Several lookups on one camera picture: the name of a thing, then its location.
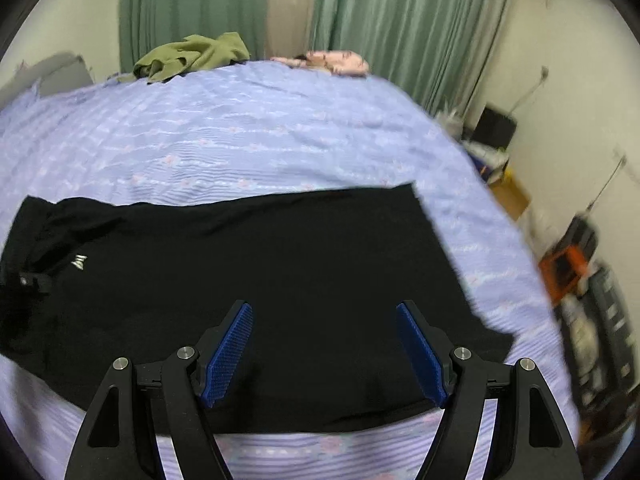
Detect orange item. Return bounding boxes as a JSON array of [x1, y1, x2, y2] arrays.
[[539, 250, 586, 301]]

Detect black plastic crate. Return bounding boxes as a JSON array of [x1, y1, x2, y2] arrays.
[[555, 260, 636, 411]]

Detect black pants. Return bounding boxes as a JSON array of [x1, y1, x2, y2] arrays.
[[0, 182, 516, 433]]

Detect grey padded headboard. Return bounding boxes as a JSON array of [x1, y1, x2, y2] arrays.
[[0, 52, 93, 106]]

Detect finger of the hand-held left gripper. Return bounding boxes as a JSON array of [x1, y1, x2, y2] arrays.
[[17, 271, 53, 293]]

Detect green curtain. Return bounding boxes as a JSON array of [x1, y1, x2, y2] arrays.
[[119, 0, 273, 78], [310, 0, 516, 111]]

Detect black air purifier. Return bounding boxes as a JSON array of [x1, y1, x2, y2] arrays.
[[472, 104, 517, 150]]

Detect wall plug with cable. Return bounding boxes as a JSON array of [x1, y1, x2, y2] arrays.
[[510, 66, 549, 112]]

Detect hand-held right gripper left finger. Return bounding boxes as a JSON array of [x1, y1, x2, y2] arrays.
[[64, 300, 254, 480]]

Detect grey power cable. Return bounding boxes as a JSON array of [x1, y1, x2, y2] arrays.
[[589, 156, 628, 211]]

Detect pink patterned garment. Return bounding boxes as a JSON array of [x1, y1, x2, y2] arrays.
[[270, 49, 371, 77]]

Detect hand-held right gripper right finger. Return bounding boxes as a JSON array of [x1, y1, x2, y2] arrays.
[[395, 300, 585, 480]]

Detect bed with purple striped sheet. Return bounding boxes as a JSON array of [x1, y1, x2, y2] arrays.
[[0, 57, 581, 480]]

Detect blue cardboard box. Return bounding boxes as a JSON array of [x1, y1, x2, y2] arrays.
[[465, 140, 511, 183]]

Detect olive green garment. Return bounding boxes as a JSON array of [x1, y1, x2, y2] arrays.
[[132, 32, 251, 85]]

